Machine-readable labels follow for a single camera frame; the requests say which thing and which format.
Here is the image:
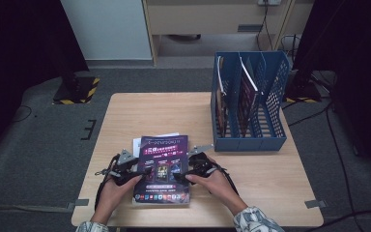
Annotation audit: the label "white cabinet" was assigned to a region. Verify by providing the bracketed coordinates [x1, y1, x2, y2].
[60, 0, 154, 62]

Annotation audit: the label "beige desk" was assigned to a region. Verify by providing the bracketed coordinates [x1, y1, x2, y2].
[141, 0, 315, 67]

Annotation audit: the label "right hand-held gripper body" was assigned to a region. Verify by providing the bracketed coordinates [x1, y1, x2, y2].
[187, 143, 220, 178]

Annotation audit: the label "black hanging cable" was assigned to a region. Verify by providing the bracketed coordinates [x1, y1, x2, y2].
[255, 4, 275, 51]

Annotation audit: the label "white book with picture grid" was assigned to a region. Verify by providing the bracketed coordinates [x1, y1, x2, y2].
[131, 130, 191, 208]

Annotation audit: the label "black stand base yellow stripes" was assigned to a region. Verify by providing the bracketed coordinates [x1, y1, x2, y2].
[284, 79, 323, 104]
[52, 75, 100, 105]

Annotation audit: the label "thin black floor cable loop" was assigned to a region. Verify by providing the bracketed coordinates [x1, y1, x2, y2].
[13, 104, 33, 124]

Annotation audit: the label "right hand-held gripper cable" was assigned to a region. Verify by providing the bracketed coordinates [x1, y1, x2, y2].
[212, 161, 240, 196]

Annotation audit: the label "thick black floor cable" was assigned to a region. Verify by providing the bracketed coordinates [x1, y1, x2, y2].
[303, 209, 371, 232]

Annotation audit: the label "purple magazine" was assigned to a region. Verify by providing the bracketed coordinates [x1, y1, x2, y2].
[237, 55, 261, 138]
[132, 134, 191, 206]

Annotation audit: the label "black coiled cable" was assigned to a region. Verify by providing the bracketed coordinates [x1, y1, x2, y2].
[280, 34, 301, 60]

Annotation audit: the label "left hand-held gripper cable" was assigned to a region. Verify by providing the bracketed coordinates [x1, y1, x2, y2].
[94, 154, 120, 211]

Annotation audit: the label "person's left hand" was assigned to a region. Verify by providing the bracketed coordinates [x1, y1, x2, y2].
[100, 174, 143, 217]

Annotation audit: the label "person's right hand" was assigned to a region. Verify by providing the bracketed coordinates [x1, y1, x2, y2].
[185, 156, 240, 209]

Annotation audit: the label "black magazine with red fan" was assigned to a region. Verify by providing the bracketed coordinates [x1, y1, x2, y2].
[214, 55, 230, 138]

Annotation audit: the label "short black floor cable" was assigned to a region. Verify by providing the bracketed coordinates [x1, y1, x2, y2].
[286, 105, 331, 128]

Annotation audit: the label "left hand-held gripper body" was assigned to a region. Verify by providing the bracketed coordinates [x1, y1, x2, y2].
[108, 149, 142, 187]

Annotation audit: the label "hand-held gripper cable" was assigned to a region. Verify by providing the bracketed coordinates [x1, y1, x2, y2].
[212, 161, 240, 196]
[94, 154, 120, 211]

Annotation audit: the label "blue file rack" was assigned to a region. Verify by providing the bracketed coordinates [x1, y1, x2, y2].
[210, 50, 291, 153]

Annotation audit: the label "long black floor cable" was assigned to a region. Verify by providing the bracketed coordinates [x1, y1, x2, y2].
[325, 96, 366, 232]

